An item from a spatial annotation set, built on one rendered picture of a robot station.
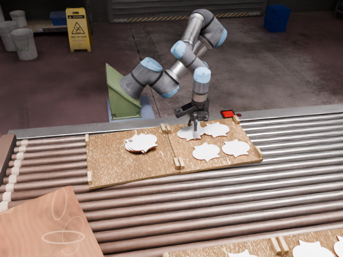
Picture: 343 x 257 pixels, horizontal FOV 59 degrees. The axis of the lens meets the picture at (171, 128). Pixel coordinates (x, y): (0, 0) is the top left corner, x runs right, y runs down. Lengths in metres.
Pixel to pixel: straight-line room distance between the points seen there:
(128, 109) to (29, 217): 0.87
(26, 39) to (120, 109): 3.14
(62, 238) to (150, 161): 0.55
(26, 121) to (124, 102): 1.92
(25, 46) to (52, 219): 3.84
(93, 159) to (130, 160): 0.18
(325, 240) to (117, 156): 0.93
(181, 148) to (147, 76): 0.48
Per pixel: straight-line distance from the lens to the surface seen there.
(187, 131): 1.59
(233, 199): 1.34
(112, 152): 1.49
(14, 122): 3.57
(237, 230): 1.25
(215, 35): 1.79
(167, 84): 1.76
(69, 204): 1.18
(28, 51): 4.83
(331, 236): 1.34
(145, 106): 1.92
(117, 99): 1.74
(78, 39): 4.86
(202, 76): 1.38
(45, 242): 1.11
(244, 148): 1.54
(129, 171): 1.39
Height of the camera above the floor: 1.93
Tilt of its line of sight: 38 degrees down
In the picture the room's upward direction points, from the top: 2 degrees clockwise
